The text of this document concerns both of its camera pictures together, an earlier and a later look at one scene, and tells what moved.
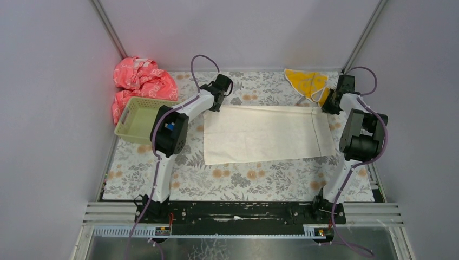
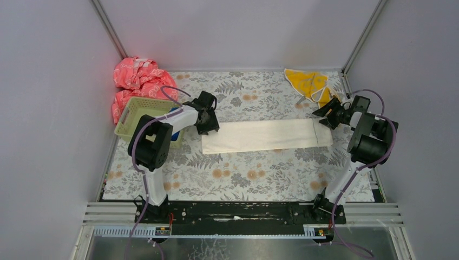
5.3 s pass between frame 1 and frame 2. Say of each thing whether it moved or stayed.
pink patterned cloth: stayed
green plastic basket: stayed
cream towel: moved
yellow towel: stayed
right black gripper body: moved
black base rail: stayed
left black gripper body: moved
